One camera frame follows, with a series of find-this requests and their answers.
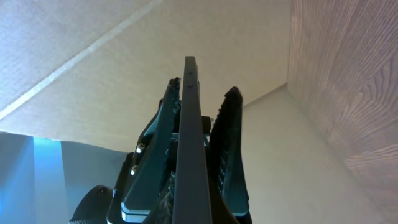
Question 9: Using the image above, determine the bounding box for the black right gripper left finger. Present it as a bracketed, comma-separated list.
[121, 78, 180, 223]

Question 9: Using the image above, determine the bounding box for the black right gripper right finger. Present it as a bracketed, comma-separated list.
[208, 86, 249, 216]

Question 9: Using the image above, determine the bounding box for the Samsung Galaxy smartphone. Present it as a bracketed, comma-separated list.
[172, 56, 212, 224]

